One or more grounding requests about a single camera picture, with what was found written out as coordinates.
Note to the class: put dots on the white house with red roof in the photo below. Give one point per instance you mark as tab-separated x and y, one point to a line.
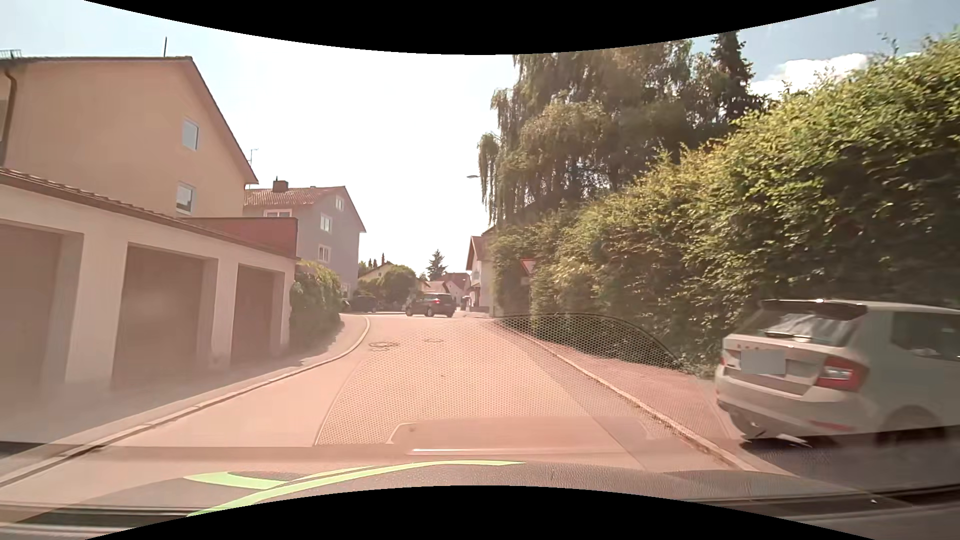
480	274

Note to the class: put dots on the houses with red roofs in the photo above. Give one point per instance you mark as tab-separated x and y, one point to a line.
448	286

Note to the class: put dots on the dark conifer tree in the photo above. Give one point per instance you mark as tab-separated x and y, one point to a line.
436	265

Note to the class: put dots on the dark car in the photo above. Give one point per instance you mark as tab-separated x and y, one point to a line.
432	304

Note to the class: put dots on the round green tree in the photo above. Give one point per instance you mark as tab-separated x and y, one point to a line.
397	283

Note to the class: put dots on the grey asphalt road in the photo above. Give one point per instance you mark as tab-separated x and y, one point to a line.
450	375

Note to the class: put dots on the dark parked vehicle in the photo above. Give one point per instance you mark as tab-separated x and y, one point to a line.
363	303

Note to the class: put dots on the grey house with red roof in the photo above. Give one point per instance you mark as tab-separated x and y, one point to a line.
330	225

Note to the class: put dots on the green bush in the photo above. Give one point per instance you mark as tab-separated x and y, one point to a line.
313	300

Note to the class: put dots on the large birch tree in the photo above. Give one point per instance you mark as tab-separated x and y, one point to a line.
592	120

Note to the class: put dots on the car's own bonnet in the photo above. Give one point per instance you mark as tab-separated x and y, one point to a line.
450	480

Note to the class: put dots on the paved pavement beside hedge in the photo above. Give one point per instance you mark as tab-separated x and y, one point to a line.
660	390

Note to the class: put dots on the tall green hedge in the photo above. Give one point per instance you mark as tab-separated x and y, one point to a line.
750	225

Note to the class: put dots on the paved pavement beside garages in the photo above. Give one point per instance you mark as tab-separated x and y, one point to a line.
225	386

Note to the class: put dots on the silver hatchback car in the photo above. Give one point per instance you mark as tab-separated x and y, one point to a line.
840	367

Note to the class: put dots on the beige garage building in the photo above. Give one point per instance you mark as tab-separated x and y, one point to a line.
105	300

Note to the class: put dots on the beige house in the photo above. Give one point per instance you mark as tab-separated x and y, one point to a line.
112	135

